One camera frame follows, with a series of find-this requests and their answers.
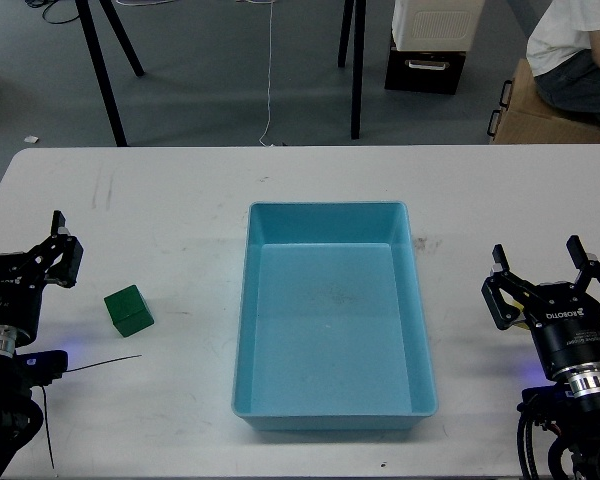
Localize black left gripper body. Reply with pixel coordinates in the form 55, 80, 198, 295
0, 252, 45, 346

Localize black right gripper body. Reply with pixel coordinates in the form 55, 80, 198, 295
524, 282, 600, 382

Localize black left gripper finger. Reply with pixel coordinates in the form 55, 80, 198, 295
27, 210, 84, 289

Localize green wooden block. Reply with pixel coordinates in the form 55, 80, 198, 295
104, 285, 155, 338

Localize yellow wooden block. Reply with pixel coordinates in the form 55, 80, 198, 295
513, 301, 529, 330

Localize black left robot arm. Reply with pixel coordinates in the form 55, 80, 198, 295
0, 210, 83, 477

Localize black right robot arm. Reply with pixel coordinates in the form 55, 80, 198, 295
481, 235, 600, 479

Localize black storage box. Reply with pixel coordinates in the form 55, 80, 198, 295
384, 47, 467, 95

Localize blue plastic bin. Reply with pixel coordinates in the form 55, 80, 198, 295
232, 202, 438, 431

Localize seated person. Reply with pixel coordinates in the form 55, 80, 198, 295
526, 0, 600, 121

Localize black tripod legs left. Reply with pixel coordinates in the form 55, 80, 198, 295
74, 0, 146, 148

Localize black tripod legs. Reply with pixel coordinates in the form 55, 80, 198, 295
337, 0, 366, 140
74, 0, 146, 148

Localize black tripod legs right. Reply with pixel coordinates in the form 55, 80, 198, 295
337, 0, 366, 140

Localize cardboard box with handles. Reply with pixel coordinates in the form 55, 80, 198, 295
487, 59, 600, 145

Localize white hanging cable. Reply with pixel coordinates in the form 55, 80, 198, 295
259, 0, 277, 148

